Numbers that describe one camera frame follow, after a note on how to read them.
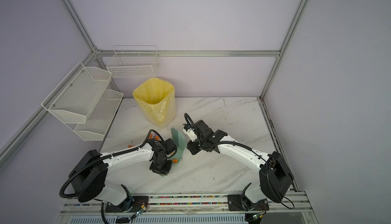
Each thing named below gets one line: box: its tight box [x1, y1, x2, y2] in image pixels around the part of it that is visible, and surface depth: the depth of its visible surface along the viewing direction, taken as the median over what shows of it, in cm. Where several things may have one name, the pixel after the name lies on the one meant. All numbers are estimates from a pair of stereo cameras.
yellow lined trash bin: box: [132, 77, 177, 128], surface depth 95 cm
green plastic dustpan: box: [168, 127, 187, 165], surface depth 85 cm
